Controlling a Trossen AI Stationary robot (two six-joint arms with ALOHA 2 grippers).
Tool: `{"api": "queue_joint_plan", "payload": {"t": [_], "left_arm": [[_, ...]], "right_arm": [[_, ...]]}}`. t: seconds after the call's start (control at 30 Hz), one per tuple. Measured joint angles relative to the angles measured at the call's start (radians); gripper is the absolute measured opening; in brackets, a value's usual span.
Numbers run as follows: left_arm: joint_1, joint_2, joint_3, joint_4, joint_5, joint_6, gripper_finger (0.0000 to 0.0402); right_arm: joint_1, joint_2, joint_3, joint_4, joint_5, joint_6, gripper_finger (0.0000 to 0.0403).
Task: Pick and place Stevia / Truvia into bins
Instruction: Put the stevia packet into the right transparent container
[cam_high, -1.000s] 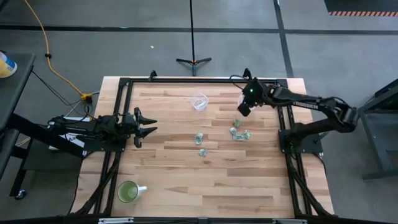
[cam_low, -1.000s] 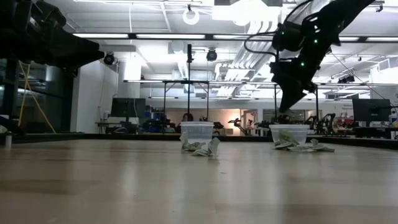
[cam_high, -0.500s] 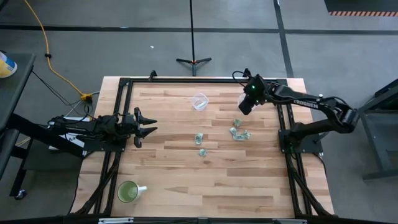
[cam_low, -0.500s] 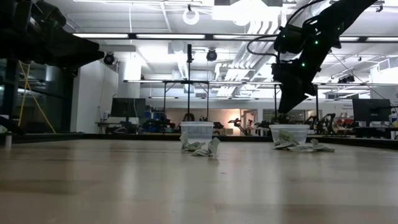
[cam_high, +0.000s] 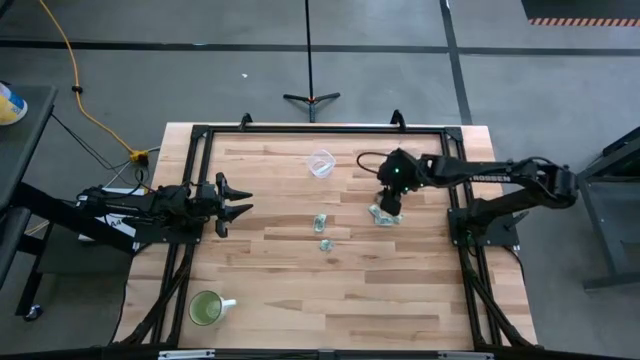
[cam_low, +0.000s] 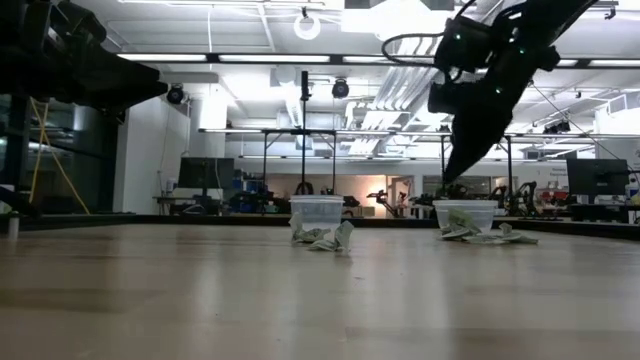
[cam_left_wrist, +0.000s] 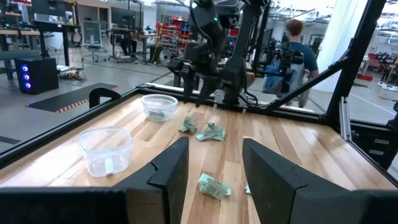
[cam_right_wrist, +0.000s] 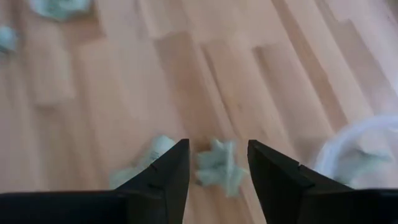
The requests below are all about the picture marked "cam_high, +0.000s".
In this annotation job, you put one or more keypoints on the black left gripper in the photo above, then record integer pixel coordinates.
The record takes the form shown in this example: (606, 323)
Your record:
(206, 200)

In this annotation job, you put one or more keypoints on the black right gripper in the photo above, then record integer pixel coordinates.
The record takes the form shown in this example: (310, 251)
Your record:
(400, 172)

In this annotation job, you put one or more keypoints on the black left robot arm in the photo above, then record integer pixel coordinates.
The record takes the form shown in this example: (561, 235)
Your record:
(145, 202)

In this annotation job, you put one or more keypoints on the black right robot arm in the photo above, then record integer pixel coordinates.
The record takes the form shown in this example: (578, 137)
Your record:
(500, 175)

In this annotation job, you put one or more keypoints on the clear plastic cup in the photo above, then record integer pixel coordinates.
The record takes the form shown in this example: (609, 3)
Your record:
(320, 163)

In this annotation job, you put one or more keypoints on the yellow power plug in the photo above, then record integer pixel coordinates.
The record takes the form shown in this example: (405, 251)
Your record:
(139, 156)

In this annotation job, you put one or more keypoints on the white mug with green inside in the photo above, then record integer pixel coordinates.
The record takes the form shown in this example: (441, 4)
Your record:
(209, 308)

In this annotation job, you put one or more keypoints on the white label sheet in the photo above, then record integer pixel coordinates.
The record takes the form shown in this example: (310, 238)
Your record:
(120, 227)

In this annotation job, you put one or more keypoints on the black tripod stand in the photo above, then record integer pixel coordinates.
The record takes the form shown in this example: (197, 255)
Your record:
(311, 95)

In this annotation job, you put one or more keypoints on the grey metal cart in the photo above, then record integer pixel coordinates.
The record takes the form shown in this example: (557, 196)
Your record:
(607, 200)

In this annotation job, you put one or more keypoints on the black side table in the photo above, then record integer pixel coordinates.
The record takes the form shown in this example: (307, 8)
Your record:
(22, 135)

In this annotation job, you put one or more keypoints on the black caster wheel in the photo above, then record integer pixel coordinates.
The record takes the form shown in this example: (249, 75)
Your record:
(33, 312)

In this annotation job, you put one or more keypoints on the yellow blue white container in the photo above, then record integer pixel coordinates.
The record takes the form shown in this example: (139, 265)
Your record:
(9, 105)

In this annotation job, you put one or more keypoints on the black mat with orange stripes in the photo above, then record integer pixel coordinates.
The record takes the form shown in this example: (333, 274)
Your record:
(580, 12)

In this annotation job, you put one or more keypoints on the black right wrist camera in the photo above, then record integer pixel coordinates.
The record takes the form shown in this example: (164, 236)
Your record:
(391, 203)

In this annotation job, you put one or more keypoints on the black frame clamp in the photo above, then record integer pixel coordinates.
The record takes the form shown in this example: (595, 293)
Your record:
(245, 120)
(398, 118)

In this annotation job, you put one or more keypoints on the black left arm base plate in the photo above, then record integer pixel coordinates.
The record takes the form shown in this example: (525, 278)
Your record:
(165, 234)

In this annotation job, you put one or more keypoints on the black aluminium table frame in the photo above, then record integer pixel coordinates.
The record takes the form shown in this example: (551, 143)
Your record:
(205, 131)

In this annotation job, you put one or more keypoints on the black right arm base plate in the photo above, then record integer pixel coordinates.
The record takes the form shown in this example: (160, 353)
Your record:
(492, 232)

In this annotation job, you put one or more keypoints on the silver metal bracket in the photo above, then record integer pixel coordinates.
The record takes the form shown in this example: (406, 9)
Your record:
(465, 355)
(186, 354)

